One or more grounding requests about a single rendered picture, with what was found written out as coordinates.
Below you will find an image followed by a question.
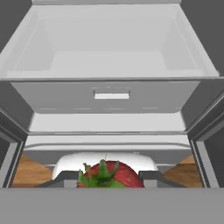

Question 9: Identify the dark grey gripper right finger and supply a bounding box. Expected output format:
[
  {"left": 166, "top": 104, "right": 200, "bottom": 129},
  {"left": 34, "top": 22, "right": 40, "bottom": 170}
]
[{"left": 138, "top": 170, "right": 188, "bottom": 188}]

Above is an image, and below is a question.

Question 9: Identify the grey fridge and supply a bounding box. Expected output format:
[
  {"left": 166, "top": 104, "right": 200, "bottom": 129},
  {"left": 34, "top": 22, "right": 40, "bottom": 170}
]
[{"left": 0, "top": 0, "right": 224, "bottom": 188}]

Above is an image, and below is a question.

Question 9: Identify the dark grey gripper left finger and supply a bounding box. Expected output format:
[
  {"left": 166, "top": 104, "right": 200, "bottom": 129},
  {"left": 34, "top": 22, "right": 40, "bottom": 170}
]
[{"left": 37, "top": 170, "right": 81, "bottom": 188}]

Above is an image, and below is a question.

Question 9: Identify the red strawberry with green leaves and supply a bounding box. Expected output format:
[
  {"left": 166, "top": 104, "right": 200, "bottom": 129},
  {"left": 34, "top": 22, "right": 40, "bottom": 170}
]
[{"left": 75, "top": 158, "right": 145, "bottom": 188}]

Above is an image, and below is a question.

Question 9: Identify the pale grey fridge shelf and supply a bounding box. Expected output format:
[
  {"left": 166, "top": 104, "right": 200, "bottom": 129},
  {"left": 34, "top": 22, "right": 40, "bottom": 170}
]
[{"left": 24, "top": 111, "right": 193, "bottom": 153}]

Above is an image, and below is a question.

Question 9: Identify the white fridge drawer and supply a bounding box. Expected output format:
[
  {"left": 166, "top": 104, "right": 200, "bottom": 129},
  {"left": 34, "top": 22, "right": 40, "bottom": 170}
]
[{"left": 0, "top": 2, "right": 221, "bottom": 116}]

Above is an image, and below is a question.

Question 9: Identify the white rounded object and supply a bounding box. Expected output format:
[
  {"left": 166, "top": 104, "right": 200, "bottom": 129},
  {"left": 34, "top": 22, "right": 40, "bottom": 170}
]
[{"left": 52, "top": 150, "right": 159, "bottom": 181}]

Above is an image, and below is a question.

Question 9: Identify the white drawer handle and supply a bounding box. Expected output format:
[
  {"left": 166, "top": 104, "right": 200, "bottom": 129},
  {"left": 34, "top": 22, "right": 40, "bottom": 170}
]
[{"left": 93, "top": 89, "right": 131, "bottom": 101}]

